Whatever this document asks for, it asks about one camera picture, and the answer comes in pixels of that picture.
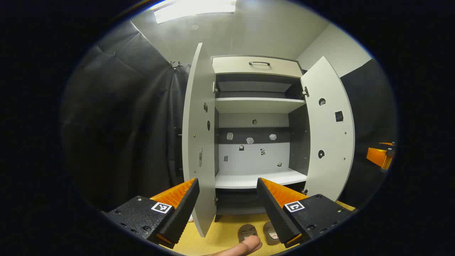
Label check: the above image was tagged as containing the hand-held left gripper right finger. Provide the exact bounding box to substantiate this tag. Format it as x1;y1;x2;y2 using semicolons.
257;178;352;249

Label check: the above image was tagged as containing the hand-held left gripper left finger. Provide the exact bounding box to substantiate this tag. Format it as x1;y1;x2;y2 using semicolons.
106;178;200;249

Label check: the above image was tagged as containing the ceiling light panel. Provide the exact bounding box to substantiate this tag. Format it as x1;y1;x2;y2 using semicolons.
154;0;237;24

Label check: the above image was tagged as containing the brown fuzzy shoe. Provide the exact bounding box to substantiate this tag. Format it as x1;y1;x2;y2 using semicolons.
263;220;282;246
237;224;259;243

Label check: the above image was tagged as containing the white shoe cabinet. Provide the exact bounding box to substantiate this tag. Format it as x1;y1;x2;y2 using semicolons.
212;55;310;223

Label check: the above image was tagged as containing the white cabinet door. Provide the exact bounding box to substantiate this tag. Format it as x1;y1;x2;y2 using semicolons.
300;56;356;202
182;43;217;238

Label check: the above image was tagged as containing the white cabinet drawer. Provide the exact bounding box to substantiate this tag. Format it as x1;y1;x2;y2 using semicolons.
212;56;303;78

